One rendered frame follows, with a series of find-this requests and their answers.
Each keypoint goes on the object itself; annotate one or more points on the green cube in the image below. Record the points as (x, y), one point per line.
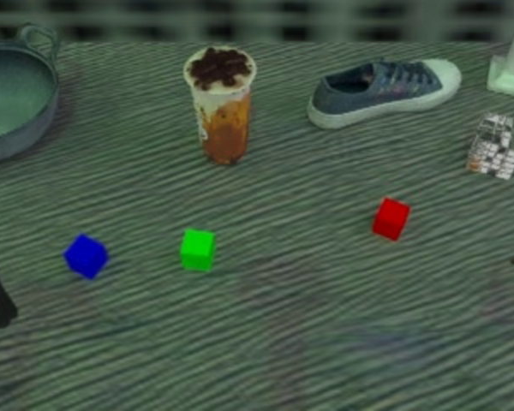
(197, 249)

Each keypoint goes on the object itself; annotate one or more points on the red cube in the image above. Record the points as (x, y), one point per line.
(390, 218)

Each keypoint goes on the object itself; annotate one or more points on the blue cube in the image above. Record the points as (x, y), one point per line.
(85, 256)

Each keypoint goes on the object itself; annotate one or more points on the iced coffee drink cup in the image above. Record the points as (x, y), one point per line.
(223, 111)

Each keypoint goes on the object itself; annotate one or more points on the dark blue canvas sneaker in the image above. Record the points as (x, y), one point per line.
(381, 92)

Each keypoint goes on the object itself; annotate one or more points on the grey metal pan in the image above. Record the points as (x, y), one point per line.
(13, 98)

